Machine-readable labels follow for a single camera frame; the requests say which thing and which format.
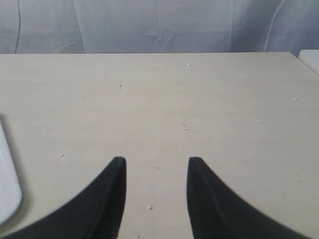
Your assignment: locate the white plastic tray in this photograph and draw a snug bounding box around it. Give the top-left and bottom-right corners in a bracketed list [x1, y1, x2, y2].
[0, 114, 23, 225]

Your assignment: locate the white box at table edge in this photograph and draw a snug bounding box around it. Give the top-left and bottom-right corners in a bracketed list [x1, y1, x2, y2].
[298, 50, 319, 75]

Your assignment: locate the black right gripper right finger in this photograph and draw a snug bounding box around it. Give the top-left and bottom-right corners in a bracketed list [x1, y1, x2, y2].
[187, 157, 319, 239]

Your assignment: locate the white backdrop curtain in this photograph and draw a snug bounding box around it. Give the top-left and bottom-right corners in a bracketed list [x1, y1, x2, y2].
[0, 0, 319, 55]

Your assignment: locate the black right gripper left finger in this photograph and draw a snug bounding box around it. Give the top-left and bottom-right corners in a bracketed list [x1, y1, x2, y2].
[5, 157, 127, 239]

